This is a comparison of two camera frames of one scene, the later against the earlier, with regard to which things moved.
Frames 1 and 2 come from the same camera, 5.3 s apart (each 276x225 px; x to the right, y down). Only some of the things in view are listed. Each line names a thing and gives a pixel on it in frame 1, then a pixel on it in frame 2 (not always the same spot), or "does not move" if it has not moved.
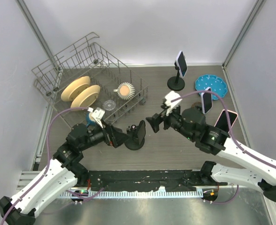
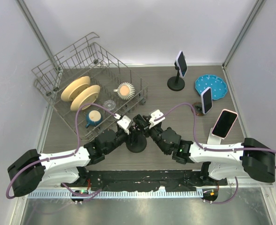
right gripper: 156,118 → 147,131
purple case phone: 181,63 does not move
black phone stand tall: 177,83 does not move
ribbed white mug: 126,91 does not move
